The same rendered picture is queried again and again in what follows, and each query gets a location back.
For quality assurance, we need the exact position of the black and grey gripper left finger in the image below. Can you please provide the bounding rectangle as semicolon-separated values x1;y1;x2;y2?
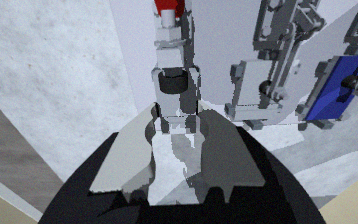
38;102;159;224

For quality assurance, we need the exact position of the grey metal fixture plate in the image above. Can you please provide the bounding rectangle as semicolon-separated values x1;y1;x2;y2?
109;0;358;126

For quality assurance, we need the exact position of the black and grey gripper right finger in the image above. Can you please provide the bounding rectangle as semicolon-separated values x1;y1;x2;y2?
196;99;326;224

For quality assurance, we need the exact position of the blue rectangular block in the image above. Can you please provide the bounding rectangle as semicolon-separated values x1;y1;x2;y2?
301;55;358;120

